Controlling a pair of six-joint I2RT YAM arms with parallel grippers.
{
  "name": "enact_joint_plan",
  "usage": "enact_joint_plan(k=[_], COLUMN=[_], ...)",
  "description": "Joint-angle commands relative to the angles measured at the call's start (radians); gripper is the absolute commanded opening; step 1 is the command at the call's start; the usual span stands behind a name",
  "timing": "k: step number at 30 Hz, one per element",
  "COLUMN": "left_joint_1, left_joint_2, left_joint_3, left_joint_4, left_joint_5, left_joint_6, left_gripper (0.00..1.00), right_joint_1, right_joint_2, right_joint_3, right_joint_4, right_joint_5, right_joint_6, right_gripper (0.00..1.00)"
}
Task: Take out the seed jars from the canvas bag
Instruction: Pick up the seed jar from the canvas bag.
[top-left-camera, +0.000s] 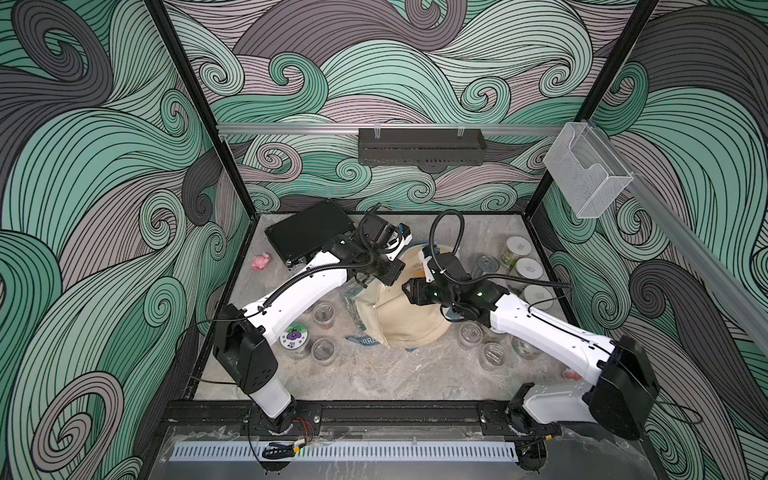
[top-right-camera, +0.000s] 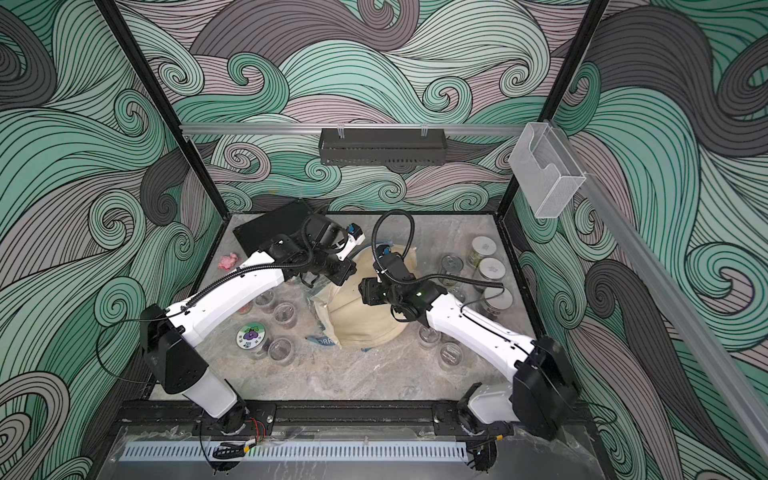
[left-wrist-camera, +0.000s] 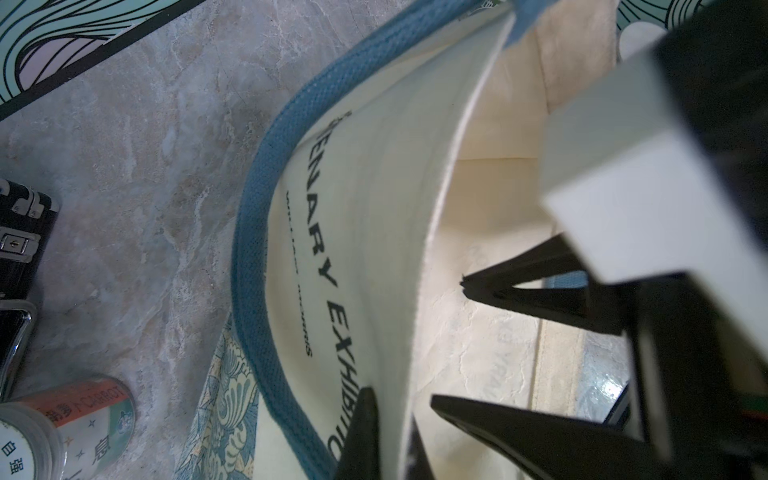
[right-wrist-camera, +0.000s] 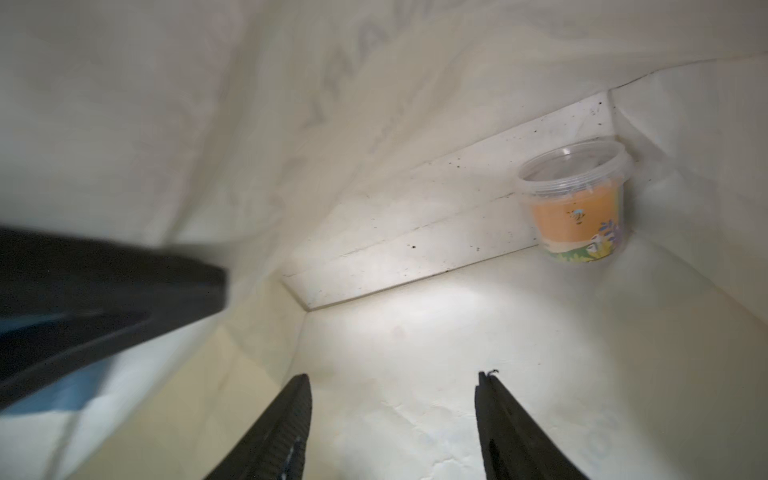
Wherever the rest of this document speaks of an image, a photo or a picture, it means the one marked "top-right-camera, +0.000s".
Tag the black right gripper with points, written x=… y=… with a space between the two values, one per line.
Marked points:
x=370 y=291

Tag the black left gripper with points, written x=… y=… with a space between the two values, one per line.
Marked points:
x=348 y=267

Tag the beige canvas tote bag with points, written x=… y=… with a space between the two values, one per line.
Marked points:
x=342 y=316

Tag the clear plastic seed jar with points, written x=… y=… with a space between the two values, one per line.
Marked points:
x=285 y=315

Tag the purple white label jar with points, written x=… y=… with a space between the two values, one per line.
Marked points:
x=428 y=338

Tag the clear red label jar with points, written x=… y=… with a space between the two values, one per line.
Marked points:
x=450 y=356

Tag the purple eggplant label jar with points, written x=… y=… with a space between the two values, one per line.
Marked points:
x=253 y=338

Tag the green label seed jar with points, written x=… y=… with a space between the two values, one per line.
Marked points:
x=480 y=248

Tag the red label seed jar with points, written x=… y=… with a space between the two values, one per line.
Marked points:
x=245 y=309

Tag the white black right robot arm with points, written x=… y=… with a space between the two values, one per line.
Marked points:
x=539 y=391

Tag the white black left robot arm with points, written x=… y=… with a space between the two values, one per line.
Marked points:
x=169 y=336

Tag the black hard case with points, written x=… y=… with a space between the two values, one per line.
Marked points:
x=253 y=235

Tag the pink small toy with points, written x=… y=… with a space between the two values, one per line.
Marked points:
x=228 y=262

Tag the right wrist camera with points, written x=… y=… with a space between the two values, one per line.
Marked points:
x=383 y=251

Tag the black perforated wall shelf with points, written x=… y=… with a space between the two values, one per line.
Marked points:
x=398 y=148

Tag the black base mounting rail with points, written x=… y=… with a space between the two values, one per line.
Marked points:
x=443 y=417

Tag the clear acrylic wall box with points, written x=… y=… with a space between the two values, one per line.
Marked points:
x=546 y=168

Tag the white slotted cable duct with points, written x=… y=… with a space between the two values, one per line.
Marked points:
x=304 y=451

